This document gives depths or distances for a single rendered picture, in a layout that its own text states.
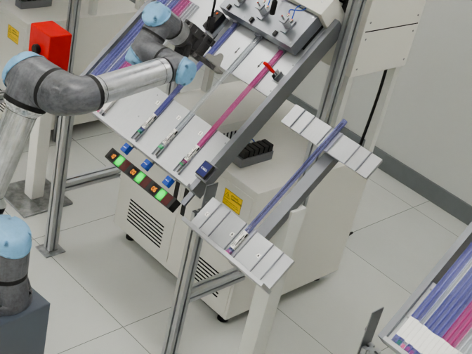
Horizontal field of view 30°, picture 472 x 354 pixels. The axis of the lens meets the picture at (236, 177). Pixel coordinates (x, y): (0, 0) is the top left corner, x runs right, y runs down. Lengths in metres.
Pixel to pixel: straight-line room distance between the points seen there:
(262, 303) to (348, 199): 0.86
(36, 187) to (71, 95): 1.61
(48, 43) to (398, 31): 1.30
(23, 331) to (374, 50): 1.49
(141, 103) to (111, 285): 0.80
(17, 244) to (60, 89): 0.41
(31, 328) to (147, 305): 0.97
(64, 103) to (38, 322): 0.62
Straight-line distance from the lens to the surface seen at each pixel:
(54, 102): 2.23
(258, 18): 2.89
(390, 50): 3.16
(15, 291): 2.39
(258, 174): 3.08
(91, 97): 2.24
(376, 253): 4.02
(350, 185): 3.40
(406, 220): 4.34
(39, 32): 3.49
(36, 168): 3.75
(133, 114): 2.97
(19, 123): 2.32
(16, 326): 2.42
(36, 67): 2.28
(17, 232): 2.32
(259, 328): 2.77
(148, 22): 2.55
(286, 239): 2.57
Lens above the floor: 2.12
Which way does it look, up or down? 30 degrees down
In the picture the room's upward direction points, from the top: 14 degrees clockwise
